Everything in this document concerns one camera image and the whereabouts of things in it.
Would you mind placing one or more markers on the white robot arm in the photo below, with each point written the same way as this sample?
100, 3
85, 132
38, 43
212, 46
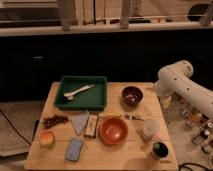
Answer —
175, 78

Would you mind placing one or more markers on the black mug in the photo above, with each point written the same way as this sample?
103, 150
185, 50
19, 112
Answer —
159, 150

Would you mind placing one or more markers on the orange bowl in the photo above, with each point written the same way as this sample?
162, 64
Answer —
113, 131

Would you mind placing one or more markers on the bunch of red grapes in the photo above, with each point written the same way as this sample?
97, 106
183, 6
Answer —
49, 122

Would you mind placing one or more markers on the dark maroon bowl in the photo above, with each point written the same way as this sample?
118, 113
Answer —
132, 95

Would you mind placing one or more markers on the white lidded cup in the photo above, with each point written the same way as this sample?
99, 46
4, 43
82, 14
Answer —
150, 128

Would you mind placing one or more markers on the small rectangular box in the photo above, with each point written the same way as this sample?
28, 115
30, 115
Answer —
90, 130

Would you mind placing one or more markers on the blue sponge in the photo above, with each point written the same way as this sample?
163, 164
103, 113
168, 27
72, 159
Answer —
73, 149

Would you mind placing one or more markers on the green plastic tray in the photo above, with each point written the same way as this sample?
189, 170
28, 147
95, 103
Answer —
93, 99

